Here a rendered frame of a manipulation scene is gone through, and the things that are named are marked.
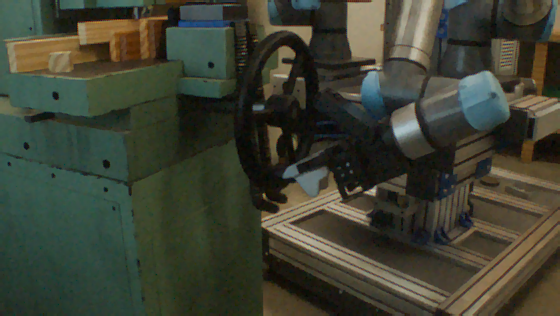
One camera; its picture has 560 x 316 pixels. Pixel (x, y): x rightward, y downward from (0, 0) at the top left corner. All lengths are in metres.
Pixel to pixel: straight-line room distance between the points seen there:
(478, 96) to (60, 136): 0.72
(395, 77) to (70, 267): 0.74
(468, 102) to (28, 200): 0.87
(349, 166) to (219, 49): 0.31
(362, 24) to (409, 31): 3.55
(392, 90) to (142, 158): 0.43
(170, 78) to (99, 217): 0.29
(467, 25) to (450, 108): 0.68
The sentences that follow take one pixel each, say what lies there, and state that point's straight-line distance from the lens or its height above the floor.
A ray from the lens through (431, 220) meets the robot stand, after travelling 1.72.
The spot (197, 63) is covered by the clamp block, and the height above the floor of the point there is 0.90.
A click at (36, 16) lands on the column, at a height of 0.99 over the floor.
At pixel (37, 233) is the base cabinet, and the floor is 0.54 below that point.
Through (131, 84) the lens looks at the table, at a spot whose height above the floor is 0.88.
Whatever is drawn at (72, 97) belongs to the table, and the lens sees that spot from 0.81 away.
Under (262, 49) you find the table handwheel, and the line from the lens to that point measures 0.82.
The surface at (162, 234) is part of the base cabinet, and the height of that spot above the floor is 0.59.
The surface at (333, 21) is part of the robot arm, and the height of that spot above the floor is 0.94.
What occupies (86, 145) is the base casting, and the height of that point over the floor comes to 0.77.
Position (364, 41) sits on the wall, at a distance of 4.40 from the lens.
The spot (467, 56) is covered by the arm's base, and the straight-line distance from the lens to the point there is 1.34.
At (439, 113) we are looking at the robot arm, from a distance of 0.68.
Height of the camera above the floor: 1.01
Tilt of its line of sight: 18 degrees down
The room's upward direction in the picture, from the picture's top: straight up
